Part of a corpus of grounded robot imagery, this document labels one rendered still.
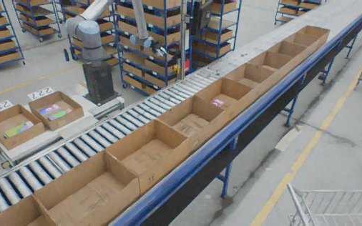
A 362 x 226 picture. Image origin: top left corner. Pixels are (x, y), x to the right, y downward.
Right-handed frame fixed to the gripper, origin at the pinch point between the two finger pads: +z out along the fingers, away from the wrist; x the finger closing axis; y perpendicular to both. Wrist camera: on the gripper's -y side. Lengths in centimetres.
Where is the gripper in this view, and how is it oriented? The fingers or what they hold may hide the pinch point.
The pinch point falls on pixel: (164, 53)
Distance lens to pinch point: 281.1
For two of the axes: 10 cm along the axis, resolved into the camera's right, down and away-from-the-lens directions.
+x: -6.3, 4.9, -6.0
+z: 6.8, 7.2, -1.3
